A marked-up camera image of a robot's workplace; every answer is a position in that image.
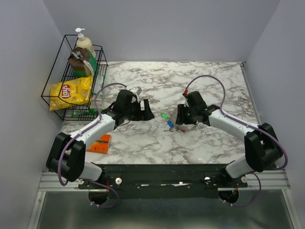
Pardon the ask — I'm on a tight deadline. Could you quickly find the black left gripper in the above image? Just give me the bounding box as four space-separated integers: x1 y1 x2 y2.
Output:
124 99 154 121

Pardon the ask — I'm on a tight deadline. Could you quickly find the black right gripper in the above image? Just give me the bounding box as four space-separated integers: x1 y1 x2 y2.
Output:
175 104 197 125

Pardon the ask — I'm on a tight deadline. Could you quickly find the metal numbered key ring disc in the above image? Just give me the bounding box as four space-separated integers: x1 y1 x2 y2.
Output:
171 112 197 133

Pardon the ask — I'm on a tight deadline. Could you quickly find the key with blue tag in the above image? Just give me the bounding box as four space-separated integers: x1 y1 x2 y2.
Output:
167 121 174 128

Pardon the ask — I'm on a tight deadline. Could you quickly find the key with red tag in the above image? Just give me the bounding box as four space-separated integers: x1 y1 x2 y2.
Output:
164 127 175 132

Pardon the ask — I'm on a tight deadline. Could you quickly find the key with green tag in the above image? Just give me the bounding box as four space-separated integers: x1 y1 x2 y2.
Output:
161 113 169 119

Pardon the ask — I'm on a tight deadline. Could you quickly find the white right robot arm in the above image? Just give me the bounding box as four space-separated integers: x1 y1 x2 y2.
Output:
175 91 284 187

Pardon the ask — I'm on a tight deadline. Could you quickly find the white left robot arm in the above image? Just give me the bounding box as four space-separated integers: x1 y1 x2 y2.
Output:
46 87 154 188

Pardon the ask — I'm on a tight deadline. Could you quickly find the green white packet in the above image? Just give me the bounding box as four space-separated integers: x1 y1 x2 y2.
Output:
71 75 105 121

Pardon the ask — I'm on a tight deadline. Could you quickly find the orange razor package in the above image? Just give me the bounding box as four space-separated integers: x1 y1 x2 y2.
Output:
87 134 111 154

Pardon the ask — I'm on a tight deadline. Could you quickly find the yellow Lays chips bag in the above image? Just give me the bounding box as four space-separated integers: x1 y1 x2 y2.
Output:
50 75 93 111

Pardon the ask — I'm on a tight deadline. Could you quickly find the brown and green bag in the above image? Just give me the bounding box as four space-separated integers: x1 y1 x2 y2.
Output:
68 47 97 78

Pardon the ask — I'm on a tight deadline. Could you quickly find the pump lotion bottle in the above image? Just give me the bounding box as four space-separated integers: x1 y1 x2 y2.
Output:
75 28 96 58

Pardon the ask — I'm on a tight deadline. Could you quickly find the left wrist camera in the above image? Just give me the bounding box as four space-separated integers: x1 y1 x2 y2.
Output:
129 86 142 96

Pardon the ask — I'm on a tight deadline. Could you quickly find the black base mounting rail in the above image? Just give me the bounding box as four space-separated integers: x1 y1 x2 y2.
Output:
78 163 248 200

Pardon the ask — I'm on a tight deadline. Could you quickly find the black wire basket rack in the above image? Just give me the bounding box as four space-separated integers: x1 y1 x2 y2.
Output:
41 34 108 121

